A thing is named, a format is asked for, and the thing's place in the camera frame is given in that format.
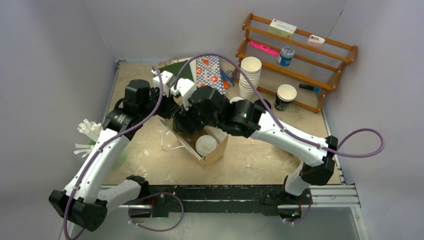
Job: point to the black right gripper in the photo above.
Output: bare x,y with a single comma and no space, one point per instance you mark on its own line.
183,117

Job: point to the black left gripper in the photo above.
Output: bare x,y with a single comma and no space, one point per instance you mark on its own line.
170,106

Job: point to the brown kraft paper bag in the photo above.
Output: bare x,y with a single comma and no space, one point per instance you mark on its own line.
188,143

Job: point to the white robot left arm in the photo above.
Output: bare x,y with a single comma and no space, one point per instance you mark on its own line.
82,201

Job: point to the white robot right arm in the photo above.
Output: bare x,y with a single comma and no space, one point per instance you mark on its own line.
206,107

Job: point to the green paper bag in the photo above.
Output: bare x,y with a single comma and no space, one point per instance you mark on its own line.
175,68

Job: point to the blue checkered paper bag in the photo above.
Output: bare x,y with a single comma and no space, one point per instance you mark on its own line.
208,73

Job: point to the green cup of stirrers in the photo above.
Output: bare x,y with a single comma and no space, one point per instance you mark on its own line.
92,130

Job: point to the white paper cup stack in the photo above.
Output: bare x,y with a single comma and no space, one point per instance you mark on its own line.
249,76

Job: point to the black cup with white cup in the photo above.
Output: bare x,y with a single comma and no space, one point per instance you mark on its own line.
285,95

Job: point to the pink highlighter pen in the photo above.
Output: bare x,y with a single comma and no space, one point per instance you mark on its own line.
264,48

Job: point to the blue lidded jar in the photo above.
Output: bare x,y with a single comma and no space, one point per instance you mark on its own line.
285,56

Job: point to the wooden shelf rack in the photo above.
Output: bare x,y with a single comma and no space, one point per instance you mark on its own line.
325,87

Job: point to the white green box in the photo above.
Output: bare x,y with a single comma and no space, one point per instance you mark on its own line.
282,29

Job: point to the black blue marker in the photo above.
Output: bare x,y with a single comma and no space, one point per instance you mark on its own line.
309,87

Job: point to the pink white tape dispenser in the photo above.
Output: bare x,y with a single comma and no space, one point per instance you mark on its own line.
315,41

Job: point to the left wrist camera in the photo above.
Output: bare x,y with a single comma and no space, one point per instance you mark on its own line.
163,81

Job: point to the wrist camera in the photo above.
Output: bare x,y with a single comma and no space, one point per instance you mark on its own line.
163,81
184,88

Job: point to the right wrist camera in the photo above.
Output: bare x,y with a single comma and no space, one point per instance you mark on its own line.
184,88

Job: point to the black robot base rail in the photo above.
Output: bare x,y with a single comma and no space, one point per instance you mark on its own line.
266,199

